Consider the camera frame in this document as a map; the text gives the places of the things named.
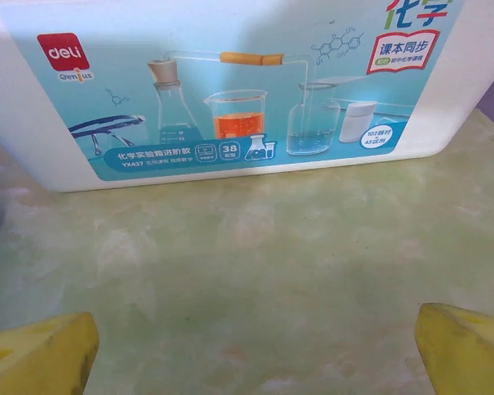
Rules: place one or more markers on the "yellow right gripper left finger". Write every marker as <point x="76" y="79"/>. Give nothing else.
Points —
<point x="37" y="362"/>

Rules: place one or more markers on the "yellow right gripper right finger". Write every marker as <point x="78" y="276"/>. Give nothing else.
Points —
<point x="469" y="358"/>

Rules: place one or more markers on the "white chemistry kit box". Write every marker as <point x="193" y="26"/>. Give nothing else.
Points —
<point x="247" y="41"/>

